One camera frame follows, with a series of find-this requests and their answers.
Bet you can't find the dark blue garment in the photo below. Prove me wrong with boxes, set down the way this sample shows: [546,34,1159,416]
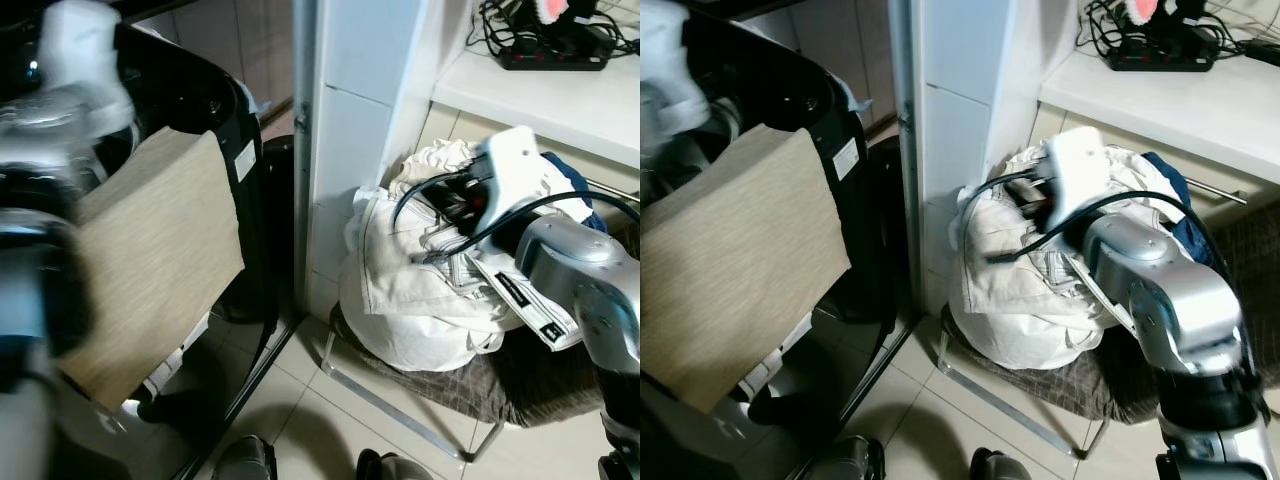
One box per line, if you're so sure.
[1140,150,1217,267]
[545,152,609,233]

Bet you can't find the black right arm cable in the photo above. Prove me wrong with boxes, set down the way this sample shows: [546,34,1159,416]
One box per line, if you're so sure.
[962,170,1226,271]
[390,170,641,266]

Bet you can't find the white counter shelf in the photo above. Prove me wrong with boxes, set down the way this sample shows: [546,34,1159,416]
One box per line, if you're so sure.
[1038,40,1280,186]
[432,45,641,171]

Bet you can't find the white band with black label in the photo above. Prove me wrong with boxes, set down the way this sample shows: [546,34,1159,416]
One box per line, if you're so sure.
[465,255,583,353]
[1065,255,1141,337]

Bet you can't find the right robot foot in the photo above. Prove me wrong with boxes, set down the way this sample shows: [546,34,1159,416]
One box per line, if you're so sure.
[970,448,1043,480]
[357,450,433,480]

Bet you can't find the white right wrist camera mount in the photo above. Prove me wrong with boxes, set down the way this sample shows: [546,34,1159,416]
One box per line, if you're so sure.
[1043,128,1117,237]
[478,127,561,237]

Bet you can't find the beige woven cloth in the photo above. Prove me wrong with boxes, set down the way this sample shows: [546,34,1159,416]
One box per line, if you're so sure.
[60,127,247,412]
[640,125,853,416]

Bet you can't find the black power strip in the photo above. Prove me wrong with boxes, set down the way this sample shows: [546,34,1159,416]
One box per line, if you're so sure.
[497,25,613,72]
[1105,25,1219,73]

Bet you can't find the black tangled power cables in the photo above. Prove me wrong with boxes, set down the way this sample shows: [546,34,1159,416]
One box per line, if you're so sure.
[470,0,641,61]
[1075,0,1280,63]

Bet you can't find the white crumpled garment pile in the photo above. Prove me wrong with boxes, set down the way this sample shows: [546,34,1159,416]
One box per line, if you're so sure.
[338,140,601,373]
[945,145,1141,371]

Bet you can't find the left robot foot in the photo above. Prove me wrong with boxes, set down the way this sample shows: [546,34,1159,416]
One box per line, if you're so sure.
[213,435,278,480]
[808,435,887,480]

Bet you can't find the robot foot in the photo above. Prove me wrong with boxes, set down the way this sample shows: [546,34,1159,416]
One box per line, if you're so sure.
[808,435,887,480]
[970,448,1043,480]
[357,450,433,480]
[213,435,278,480]

